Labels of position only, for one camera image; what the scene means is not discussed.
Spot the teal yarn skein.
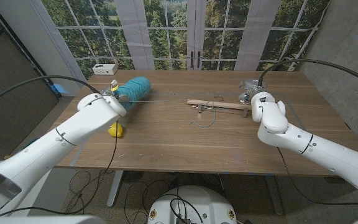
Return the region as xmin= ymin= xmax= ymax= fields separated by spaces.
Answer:
xmin=113 ymin=76 xmax=226 ymax=129

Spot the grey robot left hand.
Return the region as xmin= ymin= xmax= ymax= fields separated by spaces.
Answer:
xmin=100 ymin=85 xmax=131 ymax=104

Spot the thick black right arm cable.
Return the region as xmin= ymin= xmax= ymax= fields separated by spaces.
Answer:
xmin=258 ymin=58 xmax=358 ymax=90

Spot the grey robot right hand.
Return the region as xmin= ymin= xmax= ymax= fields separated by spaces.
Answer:
xmin=237 ymin=78 xmax=267 ymax=105

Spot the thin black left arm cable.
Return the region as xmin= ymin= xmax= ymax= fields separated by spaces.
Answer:
xmin=0 ymin=121 xmax=119 ymax=217

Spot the blue plastic floor object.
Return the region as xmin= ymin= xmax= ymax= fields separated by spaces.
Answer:
xmin=50 ymin=83 xmax=68 ymax=97

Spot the printed window forest backdrop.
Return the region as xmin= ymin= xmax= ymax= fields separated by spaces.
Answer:
xmin=40 ymin=0 xmax=332 ymax=80

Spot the wooden clip hanger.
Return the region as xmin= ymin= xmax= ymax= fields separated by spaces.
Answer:
xmin=186 ymin=95 xmax=253 ymax=118

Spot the black floor cable tangle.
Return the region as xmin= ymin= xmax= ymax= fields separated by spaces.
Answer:
xmin=62 ymin=169 xmax=180 ymax=224

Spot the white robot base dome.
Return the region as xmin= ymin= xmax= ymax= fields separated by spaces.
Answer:
xmin=147 ymin=185 xmax=238 ymax=224

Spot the grey table leg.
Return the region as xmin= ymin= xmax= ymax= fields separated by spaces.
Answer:
xmin=106 ymin=170 xmax=124 ymax=208
xmin=265 ymin=174 xmax=284 ymax=216

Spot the white power strip box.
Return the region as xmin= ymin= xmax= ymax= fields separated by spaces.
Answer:
xmin=91 ymin=63 xmax=119 ymax=76

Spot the yellow toy lemon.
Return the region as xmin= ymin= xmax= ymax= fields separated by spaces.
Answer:
xmin=108 ymin=121 xmax=124 ymax=138

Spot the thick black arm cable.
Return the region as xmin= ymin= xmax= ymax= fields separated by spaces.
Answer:
xmin=0 ymin=75 xmax=101 ymax=113
xmin=258 ymin=58 xmax=358 ymax=90

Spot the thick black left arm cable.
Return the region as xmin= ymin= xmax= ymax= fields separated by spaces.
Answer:
xmin=0 ymin=75 xmax=101 ymax=113

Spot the dark round floor object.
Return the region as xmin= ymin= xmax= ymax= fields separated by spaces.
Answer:
xmin=122 ymin=170 xmax=145 ymax=184

